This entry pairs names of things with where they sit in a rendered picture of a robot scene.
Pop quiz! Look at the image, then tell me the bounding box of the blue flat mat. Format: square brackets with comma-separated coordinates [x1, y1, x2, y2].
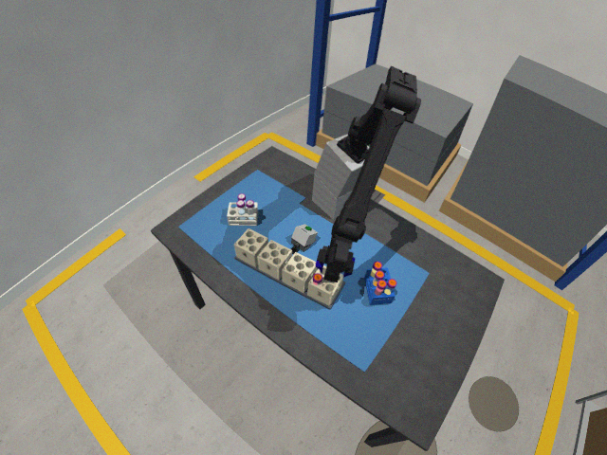
[179, 170, 430, 372]

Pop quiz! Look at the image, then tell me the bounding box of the centrifuge tube with yellow liquid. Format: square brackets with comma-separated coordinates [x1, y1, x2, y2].
[384, 279, 397, 295]

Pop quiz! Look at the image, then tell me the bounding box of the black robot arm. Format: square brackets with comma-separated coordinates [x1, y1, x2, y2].
[323, 66, 421, 283]

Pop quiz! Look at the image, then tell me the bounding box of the blue tube rack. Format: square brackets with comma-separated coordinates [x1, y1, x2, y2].
[364, 268, 395, 305]

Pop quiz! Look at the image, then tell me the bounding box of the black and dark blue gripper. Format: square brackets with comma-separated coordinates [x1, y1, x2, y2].
[315, 246, 355, 277]

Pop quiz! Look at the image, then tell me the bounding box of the cream block with round holes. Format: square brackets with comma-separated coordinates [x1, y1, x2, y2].
[307, 266, 343, 306]
[257, 240, 292, 280]
[282, 252, 317, 293]
[234, 228, 268, 267]

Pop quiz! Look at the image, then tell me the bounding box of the white tube rack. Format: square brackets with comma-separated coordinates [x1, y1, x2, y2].
[227, 203, 258, 226]

